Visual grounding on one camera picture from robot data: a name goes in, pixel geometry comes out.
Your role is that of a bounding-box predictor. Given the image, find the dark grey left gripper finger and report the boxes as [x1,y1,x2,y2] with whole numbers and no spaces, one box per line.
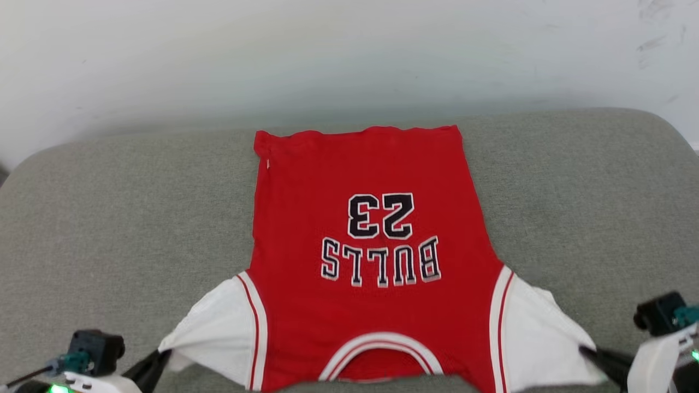
[123,350,164,383]
[131,350,173,393]

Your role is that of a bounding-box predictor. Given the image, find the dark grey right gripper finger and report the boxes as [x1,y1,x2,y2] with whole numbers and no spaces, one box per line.
[587,355,633,383]
[579,347,637,368]

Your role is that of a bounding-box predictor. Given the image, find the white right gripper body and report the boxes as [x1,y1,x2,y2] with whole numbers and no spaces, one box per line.
[627,324,699,393]

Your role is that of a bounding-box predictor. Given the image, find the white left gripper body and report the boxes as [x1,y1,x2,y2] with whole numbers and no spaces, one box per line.
[46,371,143,393]

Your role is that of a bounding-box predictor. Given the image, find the red basketball jersey white trim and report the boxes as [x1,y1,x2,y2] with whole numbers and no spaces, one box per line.
[158,126,609,393]

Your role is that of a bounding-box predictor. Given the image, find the grey fabric sofa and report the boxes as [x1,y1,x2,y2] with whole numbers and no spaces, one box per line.
[0,108,699,393]

